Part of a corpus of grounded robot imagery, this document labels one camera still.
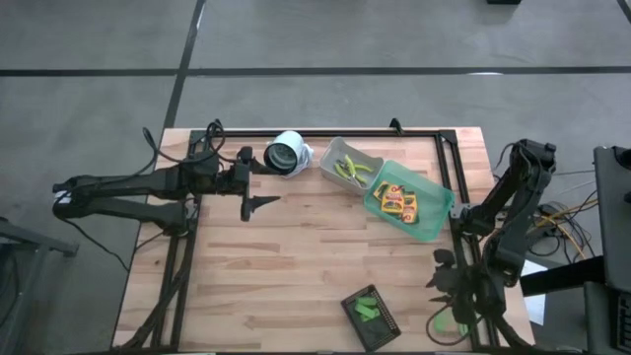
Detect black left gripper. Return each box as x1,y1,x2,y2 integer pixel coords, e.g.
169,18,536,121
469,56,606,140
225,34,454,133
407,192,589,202
216,145,282,222

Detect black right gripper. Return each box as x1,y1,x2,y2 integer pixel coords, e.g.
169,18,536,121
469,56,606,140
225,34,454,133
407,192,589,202
426,248,489,324

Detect teal translucent plastic bin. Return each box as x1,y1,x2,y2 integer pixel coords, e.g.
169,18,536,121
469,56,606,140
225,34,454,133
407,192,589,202
363,159,456,244

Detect white plastic bin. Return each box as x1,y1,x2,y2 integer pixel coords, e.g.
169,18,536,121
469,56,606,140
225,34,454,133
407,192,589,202
318,136,386,197

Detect black mesh basket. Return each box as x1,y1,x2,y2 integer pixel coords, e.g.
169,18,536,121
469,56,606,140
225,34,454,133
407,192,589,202
339,283,402,353

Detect large green-handled pliers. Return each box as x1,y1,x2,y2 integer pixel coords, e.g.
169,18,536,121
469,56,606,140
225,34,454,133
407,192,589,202
343,154,375,187

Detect white paper sheet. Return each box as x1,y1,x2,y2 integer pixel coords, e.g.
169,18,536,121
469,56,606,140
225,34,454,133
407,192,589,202
520,258,548,326

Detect black equipment cabinet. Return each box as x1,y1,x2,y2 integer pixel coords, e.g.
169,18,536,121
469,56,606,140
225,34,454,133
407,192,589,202
519,145,631,355

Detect grey metal stand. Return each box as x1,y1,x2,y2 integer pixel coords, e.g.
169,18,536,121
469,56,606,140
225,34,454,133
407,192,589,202
0,216,80,355

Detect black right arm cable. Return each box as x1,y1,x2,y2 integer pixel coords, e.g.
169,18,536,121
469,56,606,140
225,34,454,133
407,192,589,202
424,300,487,347

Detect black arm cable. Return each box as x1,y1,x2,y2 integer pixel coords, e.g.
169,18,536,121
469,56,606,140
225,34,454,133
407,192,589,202
424,300,487,347
141,119,229,167

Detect black aluminium table frame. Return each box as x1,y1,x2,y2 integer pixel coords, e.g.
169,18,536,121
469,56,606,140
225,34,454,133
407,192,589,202
115,117,536,355

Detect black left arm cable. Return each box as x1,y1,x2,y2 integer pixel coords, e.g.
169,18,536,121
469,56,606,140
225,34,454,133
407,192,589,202
141,119,229,167

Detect black floor cable bundle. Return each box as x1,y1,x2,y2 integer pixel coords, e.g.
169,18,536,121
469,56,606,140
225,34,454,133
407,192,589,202
526,170,600,260

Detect yellow floor cable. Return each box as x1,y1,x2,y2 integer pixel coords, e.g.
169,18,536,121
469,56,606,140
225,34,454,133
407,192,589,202
534,196,600,260

